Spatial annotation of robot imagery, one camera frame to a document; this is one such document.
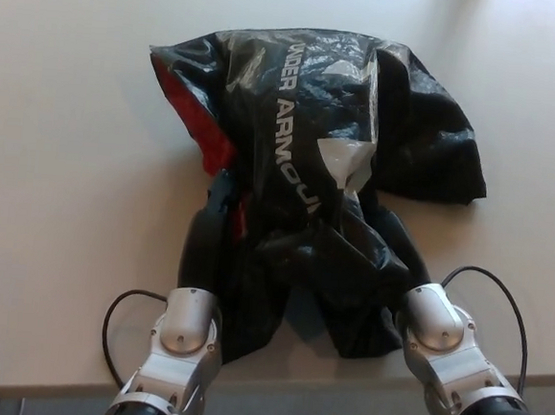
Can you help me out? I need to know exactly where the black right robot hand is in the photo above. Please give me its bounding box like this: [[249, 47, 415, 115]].
[[369, 203, 441, 294]]

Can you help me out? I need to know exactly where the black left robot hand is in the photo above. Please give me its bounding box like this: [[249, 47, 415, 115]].
[[175, 165, 239, 295]]

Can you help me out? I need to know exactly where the black Under Armour plastic bag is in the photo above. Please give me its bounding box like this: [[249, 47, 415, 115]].
[[124, 17, 500, 385]]

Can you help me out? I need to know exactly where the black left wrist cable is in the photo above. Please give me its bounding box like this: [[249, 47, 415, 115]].
[[97, 288, 172, 393]]

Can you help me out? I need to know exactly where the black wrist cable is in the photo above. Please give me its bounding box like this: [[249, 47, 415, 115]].
[[433, 263, 539, 393], [97, 288, 172, 393]]

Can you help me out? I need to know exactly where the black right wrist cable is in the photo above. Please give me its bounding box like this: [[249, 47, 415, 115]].
[[433, 263, 539, 393]]

